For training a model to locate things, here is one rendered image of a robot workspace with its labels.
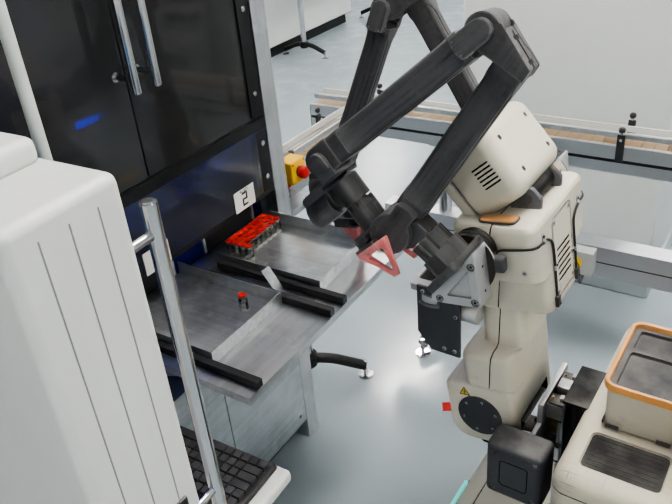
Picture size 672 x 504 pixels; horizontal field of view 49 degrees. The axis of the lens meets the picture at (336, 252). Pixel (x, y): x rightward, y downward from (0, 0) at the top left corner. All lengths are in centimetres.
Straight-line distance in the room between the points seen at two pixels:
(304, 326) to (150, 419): 70
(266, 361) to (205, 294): 33
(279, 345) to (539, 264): 62
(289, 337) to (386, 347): 139
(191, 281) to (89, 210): 107
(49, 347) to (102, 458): 20
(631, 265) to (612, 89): 76
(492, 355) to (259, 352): 51
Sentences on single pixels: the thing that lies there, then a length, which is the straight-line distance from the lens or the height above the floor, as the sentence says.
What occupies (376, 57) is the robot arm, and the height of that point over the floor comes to 141.
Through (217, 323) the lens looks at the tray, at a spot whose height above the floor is 88.
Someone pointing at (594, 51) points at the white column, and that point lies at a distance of 307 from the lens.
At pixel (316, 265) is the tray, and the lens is 194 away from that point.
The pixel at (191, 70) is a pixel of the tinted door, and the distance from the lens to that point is 183.
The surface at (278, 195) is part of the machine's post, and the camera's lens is 216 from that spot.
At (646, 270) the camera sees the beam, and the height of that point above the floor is 50.
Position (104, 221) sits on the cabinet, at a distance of 94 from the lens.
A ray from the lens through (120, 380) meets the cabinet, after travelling 103.
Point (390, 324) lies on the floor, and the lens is 319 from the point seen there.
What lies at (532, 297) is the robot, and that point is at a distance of 150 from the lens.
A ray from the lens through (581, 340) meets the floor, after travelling 315.
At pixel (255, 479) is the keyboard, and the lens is 148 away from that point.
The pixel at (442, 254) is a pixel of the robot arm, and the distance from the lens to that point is 132.
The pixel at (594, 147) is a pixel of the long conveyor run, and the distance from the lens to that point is 251.
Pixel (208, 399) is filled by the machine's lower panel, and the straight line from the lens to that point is 214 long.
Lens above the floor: 190
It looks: 31 degrees down
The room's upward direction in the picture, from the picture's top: 6 degrees counter-clockwise
